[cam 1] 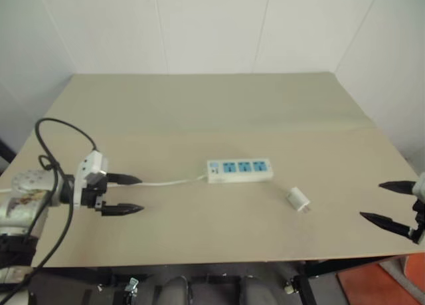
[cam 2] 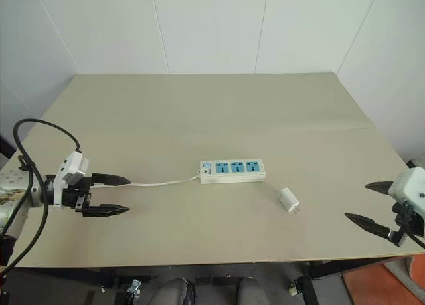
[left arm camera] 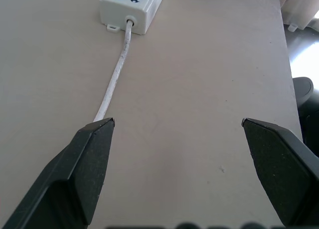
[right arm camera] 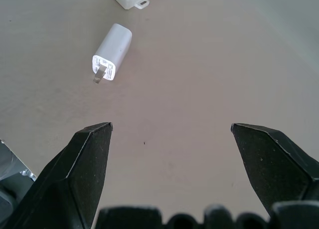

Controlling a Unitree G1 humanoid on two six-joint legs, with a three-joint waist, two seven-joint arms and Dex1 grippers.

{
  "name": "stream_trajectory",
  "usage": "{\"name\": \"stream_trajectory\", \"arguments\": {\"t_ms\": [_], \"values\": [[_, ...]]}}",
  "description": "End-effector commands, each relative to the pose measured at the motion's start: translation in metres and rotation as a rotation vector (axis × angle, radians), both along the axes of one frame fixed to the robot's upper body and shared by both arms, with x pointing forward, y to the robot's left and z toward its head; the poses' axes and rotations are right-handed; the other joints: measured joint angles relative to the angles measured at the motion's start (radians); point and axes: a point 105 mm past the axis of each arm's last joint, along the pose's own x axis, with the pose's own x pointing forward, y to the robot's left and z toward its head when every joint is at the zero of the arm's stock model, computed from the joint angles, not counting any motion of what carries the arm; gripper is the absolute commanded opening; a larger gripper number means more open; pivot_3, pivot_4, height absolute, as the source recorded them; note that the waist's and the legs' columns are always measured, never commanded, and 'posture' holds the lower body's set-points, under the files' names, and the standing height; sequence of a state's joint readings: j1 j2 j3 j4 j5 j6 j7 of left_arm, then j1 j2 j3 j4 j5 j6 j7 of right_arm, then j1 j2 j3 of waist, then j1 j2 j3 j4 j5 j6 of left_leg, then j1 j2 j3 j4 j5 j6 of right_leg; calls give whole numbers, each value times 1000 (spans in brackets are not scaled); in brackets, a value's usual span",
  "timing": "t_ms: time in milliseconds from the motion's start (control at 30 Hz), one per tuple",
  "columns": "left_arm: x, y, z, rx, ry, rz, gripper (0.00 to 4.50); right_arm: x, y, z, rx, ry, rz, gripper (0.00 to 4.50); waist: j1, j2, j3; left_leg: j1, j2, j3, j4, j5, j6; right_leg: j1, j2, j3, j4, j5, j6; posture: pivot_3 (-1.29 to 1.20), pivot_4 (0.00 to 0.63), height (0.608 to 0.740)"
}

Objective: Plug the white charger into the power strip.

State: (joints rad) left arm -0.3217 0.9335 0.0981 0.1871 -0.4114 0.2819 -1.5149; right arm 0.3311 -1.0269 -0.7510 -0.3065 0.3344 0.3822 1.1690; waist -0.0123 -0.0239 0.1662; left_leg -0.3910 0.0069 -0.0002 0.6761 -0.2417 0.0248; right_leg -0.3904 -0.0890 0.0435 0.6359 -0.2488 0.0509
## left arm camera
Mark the white power strip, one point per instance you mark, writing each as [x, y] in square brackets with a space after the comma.
[130, 8]

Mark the white plastic container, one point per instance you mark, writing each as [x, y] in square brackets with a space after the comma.
[299, 7]

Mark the black rounded base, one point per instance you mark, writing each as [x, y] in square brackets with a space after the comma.
[307, 109]

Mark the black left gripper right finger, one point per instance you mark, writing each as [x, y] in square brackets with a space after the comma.
[281, 174]

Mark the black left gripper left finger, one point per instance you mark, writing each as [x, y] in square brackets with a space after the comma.
[72, 179]

